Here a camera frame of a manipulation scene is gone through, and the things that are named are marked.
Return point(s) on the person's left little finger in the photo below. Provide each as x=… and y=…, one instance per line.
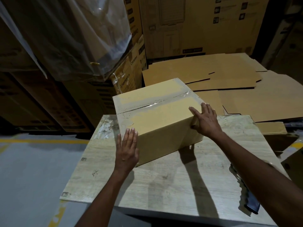
x=119, y=140

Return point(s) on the dark blue cloth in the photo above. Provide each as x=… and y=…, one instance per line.
x=248, y=196

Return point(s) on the grey metal rack post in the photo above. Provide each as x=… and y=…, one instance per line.
x=274, y=33

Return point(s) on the person's right middle finger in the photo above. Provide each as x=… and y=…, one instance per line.
x=203, y=109

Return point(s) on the small flat cardboard sheet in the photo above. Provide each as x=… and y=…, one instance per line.
x=211, y=100

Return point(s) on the dark printed cardboard carton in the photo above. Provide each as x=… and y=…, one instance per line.
x=94, y=101
x=35, y=103

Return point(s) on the person's right thumb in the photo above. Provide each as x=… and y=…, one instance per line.
x=194, y=125

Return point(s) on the taped brown cardboard box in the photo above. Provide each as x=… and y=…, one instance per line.
x=163, y=120

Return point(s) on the person's left forearm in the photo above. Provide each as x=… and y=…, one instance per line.
x=104, y=200

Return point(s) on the person's right little finger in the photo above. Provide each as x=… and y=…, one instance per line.
x=214, y=114

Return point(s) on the plastic-wrapped stack of cartons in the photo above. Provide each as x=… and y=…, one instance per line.
x=71, y=35

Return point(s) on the large printed cardboard carton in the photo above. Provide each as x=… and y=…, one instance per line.
x=201, y=25

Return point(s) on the person's left hand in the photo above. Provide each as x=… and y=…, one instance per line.
x=126, y=153

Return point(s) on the large flat cardboard sheet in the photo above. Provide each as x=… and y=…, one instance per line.
x=269, y=99

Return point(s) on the flat notched cardboard sheet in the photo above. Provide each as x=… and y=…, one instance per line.
x=189, y=66

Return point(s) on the person's right hand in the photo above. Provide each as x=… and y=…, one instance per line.
x=208, y=122

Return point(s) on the person's right forearm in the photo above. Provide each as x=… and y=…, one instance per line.
x=255, y=172

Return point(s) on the person's left middle finger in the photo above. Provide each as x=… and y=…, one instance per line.
x=131, y=138

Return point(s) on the narrow printed cardboard carton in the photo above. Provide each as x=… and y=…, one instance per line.
x=132, y=66

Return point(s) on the small open cardboard box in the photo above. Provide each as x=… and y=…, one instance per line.
x=274, y=133

